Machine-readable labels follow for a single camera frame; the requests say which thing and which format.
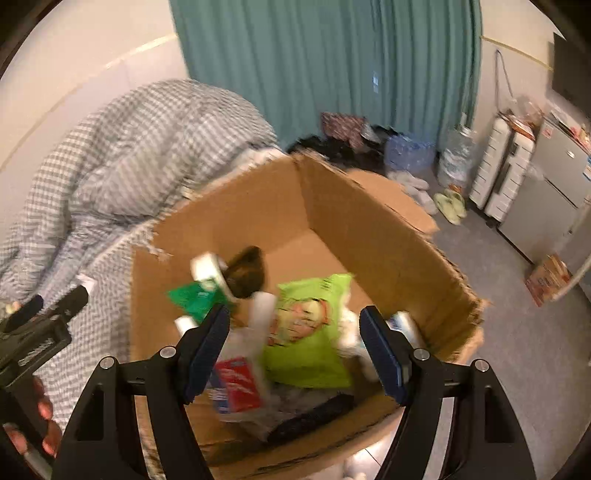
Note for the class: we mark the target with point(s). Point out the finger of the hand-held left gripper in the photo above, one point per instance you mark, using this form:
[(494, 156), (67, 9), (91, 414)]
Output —
[(27, 308), (69, 301)]

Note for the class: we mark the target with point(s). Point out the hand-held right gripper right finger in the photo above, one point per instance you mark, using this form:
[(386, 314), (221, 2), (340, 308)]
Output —
[(381, 351)]

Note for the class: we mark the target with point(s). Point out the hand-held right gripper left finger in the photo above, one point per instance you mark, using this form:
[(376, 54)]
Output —
[(210, 351)]

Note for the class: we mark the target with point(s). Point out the white bottle cap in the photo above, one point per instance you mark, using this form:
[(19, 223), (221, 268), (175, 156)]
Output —
[(185, 326)]

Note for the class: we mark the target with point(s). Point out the small clear plastic bottle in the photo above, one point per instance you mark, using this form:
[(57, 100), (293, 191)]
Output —
[(235, 383)]

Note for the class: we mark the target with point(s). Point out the small green packet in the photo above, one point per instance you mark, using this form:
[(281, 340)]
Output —
[(196, 301)]

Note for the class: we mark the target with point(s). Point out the green snack packet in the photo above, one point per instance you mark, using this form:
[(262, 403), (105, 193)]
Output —
[(304, 344)]

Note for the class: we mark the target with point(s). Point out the white round tub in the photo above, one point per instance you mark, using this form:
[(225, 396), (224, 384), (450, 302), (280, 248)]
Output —
[(208, 271)]

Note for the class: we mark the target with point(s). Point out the dark brown object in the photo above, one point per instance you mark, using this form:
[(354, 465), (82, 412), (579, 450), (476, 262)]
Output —
[(247, 272)]

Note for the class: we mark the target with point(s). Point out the brown cardboard box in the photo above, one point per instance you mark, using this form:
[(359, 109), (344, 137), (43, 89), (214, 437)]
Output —
[(360, 221)]

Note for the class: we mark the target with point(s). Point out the person's left hand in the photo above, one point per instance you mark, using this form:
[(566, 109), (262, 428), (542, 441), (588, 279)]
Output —
[(46, 401)]

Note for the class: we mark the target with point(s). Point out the white paper scrap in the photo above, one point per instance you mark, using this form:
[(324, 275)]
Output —
[(85, 282)]

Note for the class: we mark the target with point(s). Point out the crumpled white tissue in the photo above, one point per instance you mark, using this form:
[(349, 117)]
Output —
[(352, 339)]

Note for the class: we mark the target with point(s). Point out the white slipper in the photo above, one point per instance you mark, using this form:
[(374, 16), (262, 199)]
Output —
[(427, 202), (411, 181)]

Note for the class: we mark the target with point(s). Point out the green slipper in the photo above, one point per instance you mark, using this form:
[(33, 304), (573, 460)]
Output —
[(444, 207), (458, 201)]

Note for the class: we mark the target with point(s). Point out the grey checkered duvet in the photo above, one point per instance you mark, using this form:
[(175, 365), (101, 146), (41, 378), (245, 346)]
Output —
[(138, 147)]

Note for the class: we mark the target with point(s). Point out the red and yellow carton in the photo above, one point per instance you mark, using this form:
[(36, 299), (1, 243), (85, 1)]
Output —
[(547, 279)]

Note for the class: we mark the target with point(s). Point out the heap of black clothes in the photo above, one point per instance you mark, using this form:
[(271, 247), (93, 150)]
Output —
[(332, 150)]

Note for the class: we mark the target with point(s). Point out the large clear water bottle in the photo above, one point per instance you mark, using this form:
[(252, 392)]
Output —
[(457, 158)]

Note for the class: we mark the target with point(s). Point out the white suitcase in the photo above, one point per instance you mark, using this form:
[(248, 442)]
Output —
[(501, 170)]

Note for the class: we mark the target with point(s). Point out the dark patterned bag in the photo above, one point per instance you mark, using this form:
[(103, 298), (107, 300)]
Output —
[(342, 127)]

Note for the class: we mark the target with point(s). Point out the grey fridge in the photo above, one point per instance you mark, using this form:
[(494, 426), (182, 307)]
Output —
[(545, 184)]

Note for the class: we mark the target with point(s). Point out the snack bags on suitcase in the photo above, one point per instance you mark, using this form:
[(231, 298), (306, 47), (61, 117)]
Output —
[(526, 115)]

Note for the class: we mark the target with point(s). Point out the teal curtain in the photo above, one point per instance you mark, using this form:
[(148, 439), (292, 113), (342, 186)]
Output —
[(323, 64)]

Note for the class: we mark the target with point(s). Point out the black wall screen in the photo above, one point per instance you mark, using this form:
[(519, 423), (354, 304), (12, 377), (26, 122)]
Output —
[(572, 74)]

